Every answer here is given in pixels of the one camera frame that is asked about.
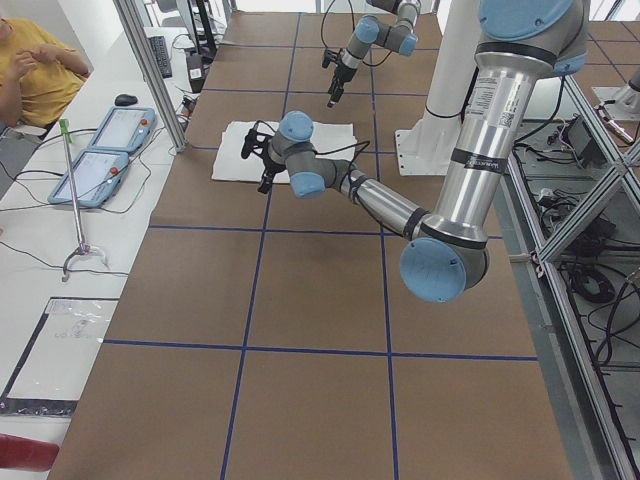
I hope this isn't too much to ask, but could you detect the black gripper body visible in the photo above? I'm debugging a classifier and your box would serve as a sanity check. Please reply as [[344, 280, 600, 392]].
[[331, 63, 356, 88], [262, 147, 286, 175]]

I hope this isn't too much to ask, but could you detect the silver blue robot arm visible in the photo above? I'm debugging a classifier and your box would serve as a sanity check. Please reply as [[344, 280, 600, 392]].
[[322, 0, 422, 108], [241, 1, 590, 303]]

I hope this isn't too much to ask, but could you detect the blue teach pendant far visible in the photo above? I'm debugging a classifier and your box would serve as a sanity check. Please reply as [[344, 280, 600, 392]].
[[89, 106, 156, 154]]

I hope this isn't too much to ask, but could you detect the blue teach pendant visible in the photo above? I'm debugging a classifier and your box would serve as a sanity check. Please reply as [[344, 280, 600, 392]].
[[89, 106, 156, 154], [72, 149, 129, 208]]

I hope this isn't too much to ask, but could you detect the black computer mouse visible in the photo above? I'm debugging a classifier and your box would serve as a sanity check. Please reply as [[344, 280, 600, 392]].
[[114, 94, 138, 107]]

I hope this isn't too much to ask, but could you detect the black keyboard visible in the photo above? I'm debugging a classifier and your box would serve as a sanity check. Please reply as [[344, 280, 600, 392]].
[[147, 36, 173, 79]]

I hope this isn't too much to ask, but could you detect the blue teach pendant near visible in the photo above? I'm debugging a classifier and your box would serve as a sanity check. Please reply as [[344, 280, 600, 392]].
[[72, 149, 129, 208]]

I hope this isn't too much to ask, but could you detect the grabber reach tool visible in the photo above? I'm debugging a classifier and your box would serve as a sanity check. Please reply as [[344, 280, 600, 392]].
[[58, 118, 109, 282]]

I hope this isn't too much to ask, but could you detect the person in yellow shirt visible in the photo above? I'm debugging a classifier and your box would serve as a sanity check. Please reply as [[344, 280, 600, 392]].
[[1, 18, 90, 130]]

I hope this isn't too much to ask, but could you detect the clear plastic bag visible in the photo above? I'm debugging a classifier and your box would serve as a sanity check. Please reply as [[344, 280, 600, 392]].
[[1, 297, 118, 418]]

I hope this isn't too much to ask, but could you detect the red cylinder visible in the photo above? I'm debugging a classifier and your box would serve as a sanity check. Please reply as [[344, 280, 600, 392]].
[[0, 434, 60, 472]]

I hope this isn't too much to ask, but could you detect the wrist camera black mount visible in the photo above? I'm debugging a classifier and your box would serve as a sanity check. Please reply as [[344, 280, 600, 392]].
[[321, 48, 341, 69], [240, 127, 273, 160]]

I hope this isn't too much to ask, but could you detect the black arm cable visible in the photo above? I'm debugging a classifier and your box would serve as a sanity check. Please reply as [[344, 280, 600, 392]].
[[252, 119, 374, 166], [319, 0, 359, 54]]

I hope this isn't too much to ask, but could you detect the aluminium frame post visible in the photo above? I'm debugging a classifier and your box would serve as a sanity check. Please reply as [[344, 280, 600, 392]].
[[113, 0, 187, 153]]

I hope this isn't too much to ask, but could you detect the aluminium frame rail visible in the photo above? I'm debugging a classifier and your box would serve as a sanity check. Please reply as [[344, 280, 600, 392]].
[[499, 79, 639, 479]]

